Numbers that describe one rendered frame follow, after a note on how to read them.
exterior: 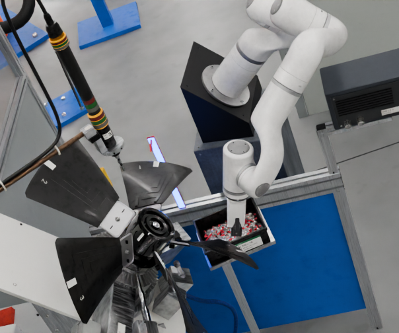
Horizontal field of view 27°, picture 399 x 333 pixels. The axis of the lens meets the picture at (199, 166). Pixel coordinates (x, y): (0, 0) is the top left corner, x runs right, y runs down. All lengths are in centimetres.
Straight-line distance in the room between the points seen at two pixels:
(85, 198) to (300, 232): 95
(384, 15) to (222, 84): 148
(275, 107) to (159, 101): 280
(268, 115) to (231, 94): 70
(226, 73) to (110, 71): 264
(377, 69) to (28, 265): 117
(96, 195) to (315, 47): 72
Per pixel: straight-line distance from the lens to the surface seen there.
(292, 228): 297
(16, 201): 334
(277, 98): 221
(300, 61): 220
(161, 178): 253
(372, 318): 337
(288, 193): 283
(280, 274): 315
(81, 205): 233
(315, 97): 439
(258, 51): 277
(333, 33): 231
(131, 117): 494
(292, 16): 232
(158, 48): 547
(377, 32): 423
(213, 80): 291
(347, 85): 252
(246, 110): 293
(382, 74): 253
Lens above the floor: 273
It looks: 39 degrees down
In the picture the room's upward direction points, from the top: 23 degrees counter-clockwise
